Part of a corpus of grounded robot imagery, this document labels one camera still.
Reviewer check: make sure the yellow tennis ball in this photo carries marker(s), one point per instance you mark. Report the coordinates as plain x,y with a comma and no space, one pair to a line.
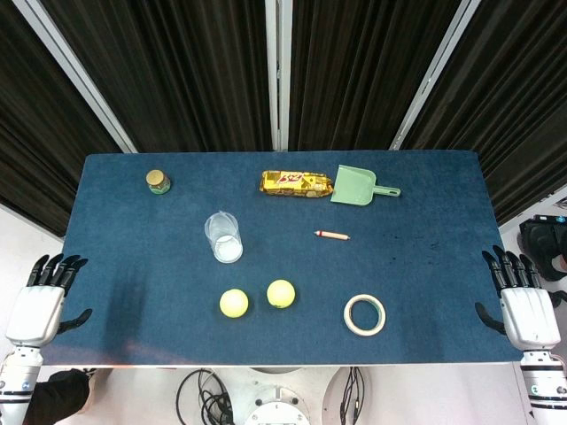
281,293
234,303

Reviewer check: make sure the blue table cloth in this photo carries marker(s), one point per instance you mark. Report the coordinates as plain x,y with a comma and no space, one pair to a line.
133,265

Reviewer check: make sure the white frame post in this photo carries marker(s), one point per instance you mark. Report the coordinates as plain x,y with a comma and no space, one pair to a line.
75,75
436,75
278,75

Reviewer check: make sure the clear plastic tube container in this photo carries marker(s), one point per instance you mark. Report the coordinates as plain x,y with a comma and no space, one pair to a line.
223,241

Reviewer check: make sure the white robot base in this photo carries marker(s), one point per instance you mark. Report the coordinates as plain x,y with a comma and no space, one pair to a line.
274,398

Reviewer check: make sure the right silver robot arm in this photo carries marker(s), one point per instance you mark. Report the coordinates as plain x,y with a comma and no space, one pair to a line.
542,385

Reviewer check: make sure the white adhesive tape roll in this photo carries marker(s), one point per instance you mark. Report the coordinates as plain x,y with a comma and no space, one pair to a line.
381,316

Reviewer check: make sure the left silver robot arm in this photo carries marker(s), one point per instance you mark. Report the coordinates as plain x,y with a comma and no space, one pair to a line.
17,385

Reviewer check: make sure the yellow biscuit snack pack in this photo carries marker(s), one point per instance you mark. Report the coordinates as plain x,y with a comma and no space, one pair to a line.
294,183

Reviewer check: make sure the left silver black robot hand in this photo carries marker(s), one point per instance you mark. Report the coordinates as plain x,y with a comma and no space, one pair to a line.
35,310

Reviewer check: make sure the dark pleated curtain panel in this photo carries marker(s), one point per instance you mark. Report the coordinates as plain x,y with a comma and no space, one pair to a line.
522,110
354,75
35,133
177,75

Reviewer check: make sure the black equipment bag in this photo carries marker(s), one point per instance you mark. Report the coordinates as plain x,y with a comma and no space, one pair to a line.
540,243

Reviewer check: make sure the black cloth object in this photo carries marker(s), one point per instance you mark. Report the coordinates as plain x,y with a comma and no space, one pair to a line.
62,396

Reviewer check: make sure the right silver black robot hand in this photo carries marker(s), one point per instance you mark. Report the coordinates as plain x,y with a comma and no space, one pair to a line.
529,314

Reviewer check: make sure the small jar with gold lid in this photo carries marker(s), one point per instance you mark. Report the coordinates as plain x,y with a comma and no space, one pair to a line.
157,182

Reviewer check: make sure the green plastic dustpan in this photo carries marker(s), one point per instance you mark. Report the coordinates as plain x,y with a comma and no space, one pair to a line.
352,186

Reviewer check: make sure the small wrapped sausage stick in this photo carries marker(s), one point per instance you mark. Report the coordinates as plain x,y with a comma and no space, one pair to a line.
332,235

